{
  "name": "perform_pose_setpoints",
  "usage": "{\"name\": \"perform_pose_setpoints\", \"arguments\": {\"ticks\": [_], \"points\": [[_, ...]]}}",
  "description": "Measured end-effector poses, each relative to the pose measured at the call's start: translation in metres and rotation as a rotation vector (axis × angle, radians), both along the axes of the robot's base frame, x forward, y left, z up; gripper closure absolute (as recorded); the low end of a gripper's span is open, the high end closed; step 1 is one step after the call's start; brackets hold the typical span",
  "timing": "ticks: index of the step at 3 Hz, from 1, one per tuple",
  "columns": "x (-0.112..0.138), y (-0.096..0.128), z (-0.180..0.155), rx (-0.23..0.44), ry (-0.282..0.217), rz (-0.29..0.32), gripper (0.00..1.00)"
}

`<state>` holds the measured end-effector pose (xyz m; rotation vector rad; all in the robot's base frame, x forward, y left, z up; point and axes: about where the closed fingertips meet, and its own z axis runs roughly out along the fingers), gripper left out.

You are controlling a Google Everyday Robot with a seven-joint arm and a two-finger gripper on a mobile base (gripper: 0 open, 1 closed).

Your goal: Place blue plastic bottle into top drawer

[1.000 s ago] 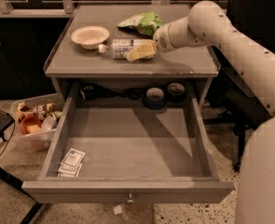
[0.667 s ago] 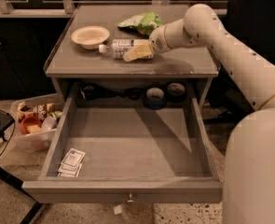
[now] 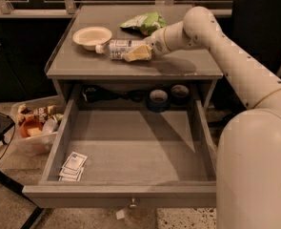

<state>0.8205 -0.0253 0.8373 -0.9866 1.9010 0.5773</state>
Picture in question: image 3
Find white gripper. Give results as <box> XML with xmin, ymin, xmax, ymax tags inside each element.
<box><xmin>124</xmin><ymin>28</ymin><xmax>171</xmax><ymax>62</ymax></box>

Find clear plastic bottle blue label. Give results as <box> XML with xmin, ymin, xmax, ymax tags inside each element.
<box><xmin>95</xmin><ymin>39</ymin><xmax>146</xmax><ymax>60</ymax></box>

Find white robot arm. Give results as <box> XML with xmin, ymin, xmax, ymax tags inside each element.
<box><xmin>146</xmin><ymin>7</ymin><xmax>281</xmax><ymax>229</ymax></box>

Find grey drawer cabinet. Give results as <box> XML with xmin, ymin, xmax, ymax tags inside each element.
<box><xmin>46</xmin><ymin>5</ymin><xmax>223</xmax><ymax>102</ymax></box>

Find open grey top drawer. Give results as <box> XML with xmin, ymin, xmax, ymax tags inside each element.
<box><xmin>23</xmin><ymin>85</ymin><xmax>216</xmax><ymax>208</ymax></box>

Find green chip bag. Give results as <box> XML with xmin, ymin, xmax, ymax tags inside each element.
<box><xmin>120</xmin><ymin>11</ymin><xmax>167</xmax><ymax>35</ymax></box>

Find blue tape roll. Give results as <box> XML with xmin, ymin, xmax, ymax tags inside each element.
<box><xmin>146</xmin><ymin>89</ymin><xmax>171</xmax><ymax>113</ymax></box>

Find black tape roll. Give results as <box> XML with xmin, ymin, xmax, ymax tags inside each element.
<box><xmin>171</xmin><ymin>85</ymin><xmax>190</xmax><ymax>105</ymax></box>

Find white bowl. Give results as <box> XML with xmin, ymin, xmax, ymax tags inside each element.
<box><xmin>72</xmin><ymin>27</ymin><xmax>112</xmax><ymax>51</ymax></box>

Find black office chair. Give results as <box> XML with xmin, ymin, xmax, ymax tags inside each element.
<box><xmin>210</xmin><ymin>0</ymin><xmax>281</xmax><ymax>126</ymax></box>

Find clear plastic storage bin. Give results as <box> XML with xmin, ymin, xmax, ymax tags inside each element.
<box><xmin>10</xmin><ymin>96</ymin><xmax>64</xmax><ymax>156</ymax></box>

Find orange bowl in bin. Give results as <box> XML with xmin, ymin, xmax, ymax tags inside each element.
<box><xmin>20</xmin><ymin>118</ymin><xmax>43</xmax><ymax>137</ymax></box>

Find white paper packets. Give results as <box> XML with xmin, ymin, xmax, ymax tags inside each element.
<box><xmin>59</xmin><ymin>152</ymin><xmax>88</xmax><ymax>181</ymax></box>

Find black cable bundle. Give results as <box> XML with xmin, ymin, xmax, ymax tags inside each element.
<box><xmin>81</xmin><ymin>85</ymin><xmax>148</xmax><ymax>103</ymax></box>

